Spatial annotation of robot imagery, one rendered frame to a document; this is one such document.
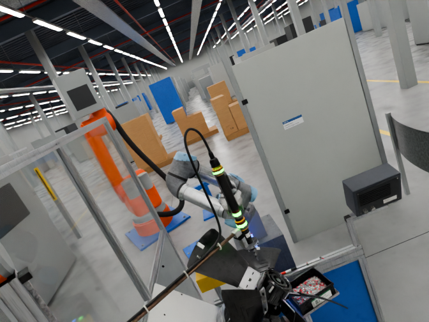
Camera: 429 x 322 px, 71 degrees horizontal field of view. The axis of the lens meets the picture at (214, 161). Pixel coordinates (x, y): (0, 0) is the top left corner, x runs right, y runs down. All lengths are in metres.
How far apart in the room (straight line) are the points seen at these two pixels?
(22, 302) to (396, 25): 7.47
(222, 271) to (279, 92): 2.07
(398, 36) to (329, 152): 4.76
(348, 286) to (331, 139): 1.61
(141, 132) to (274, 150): 6.38
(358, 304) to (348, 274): 0.23
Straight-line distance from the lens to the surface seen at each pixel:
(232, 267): 1.30
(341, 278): 2.04
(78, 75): 4.87
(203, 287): 1.81
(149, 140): 9.06
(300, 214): 3.42
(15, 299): 0.96
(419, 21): 12.43
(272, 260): 1.49
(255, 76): 2.94
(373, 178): 1.77
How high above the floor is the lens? 2.07
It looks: 16 degrees down
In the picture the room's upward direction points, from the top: 24 degrees counter-clockwise
